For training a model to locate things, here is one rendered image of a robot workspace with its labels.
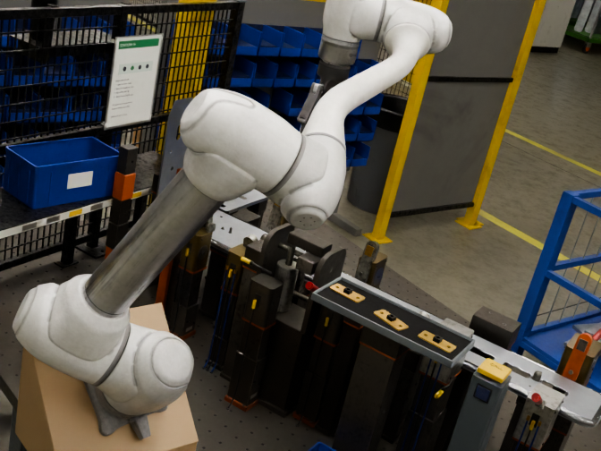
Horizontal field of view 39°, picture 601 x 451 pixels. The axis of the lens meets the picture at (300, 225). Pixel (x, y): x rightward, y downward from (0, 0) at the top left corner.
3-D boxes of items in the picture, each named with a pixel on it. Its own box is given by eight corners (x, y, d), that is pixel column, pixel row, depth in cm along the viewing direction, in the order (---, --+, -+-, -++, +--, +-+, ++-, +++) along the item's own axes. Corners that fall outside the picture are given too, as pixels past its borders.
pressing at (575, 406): (613, 396, 223) (615, 391, 223) (591, 434, 205) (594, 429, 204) (202, 203, 282) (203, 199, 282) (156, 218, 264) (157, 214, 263)
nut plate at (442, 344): (456, 347, 194) (458, 343, 193) (449, 353, 191) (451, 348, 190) (424, 331, 198) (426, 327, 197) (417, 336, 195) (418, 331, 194)
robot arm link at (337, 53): (367, 42, 202) (360, 66, 204) (334, 31, 205) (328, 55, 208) (348, 44, 194) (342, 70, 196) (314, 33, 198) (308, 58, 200)
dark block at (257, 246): (247, 374, 249) (275, 245, 233) (232, 384, 243) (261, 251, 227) (233, 367, 251) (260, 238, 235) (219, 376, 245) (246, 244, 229)
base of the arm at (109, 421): (107, 455, 195) (118, 451, 191) (73, 362, 198) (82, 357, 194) (173, 424, 207) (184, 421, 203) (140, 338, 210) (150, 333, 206)
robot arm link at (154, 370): (149, 429, 197) (196, 412, 181) (80, 395, 190) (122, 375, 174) (173, 365, 206) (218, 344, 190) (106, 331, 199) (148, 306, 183)
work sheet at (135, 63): (150, 121, 298) (164, 33, 286) (104, 130, 280) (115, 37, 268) (146, 119, 299) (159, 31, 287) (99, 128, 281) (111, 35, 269)
